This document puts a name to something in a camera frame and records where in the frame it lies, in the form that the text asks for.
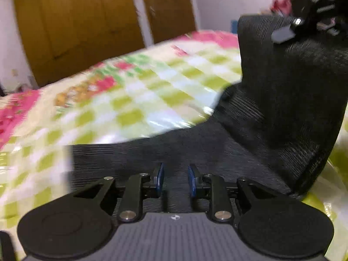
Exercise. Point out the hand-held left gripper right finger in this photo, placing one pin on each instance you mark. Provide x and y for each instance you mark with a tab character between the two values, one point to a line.
191	180

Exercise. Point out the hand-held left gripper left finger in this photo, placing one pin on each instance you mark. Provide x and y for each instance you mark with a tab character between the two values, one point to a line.
160	176

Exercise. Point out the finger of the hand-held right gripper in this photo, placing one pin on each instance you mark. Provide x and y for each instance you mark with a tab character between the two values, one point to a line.
284	34

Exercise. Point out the printed checked blanket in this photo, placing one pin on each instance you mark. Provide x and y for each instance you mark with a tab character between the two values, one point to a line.
108	108

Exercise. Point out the blue foam mat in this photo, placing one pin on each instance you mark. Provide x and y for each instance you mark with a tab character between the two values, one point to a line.
234	26

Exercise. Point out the wooden wardrobe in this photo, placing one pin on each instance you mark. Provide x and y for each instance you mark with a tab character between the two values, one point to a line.
76	19

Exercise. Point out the red clutter pile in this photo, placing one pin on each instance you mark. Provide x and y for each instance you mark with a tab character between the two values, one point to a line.
281	4

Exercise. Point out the wooden door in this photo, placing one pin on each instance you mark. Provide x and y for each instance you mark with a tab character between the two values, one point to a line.
168	8

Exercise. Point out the dark grey pants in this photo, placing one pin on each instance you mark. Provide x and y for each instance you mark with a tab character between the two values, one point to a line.
285	100

